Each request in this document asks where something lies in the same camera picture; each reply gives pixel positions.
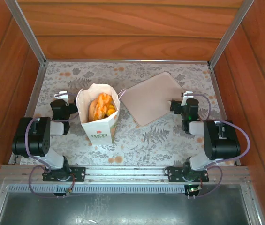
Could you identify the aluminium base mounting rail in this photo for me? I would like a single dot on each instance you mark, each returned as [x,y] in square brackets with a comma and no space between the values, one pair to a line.
[123,172]

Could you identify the aluminium frame post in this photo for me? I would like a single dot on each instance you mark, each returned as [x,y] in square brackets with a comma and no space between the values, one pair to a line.
[26,32]
[230,32]

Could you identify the floral patterned tablecloth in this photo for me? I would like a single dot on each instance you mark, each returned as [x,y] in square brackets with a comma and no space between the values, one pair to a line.
[134,145]

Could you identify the aluminium back rail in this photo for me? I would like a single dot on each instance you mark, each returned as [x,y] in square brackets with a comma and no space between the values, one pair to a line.
[127,61]

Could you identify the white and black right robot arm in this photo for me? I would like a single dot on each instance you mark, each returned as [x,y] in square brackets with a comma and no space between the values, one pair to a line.
[223,143]

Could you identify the sandy fake baguette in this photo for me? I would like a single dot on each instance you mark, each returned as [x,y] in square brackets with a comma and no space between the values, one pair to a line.
[93,107]

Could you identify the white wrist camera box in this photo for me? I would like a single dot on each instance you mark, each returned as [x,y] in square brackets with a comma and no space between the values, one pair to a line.
[188,94]
[60,95]

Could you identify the aluminium side rail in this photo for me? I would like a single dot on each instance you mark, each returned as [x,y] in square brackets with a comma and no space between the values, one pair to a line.
[32,105]
[216,82]

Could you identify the shiny metal sheet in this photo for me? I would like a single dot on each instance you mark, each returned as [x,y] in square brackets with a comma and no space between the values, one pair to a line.
[123,208]

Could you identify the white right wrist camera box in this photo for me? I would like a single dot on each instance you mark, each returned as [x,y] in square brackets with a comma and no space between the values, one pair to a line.
[188,94]

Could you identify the white printed paper bag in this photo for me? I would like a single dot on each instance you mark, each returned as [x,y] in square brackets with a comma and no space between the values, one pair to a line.
[99,133]

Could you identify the small board with green light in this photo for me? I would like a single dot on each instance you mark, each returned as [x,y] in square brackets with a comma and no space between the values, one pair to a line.
[193,189]

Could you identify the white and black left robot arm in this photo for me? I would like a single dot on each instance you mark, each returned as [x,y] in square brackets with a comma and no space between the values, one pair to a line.
[29,140]

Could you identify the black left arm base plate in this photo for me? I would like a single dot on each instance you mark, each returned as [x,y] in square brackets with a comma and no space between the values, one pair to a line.
[78,174]

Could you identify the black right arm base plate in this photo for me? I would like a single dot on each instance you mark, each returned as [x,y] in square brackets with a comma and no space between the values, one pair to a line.
[173,174]

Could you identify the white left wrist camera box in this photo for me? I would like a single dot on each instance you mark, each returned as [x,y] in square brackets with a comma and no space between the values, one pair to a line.
[60,95]

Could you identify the beige square tray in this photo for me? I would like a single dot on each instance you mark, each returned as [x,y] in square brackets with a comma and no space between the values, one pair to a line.
[151,98]

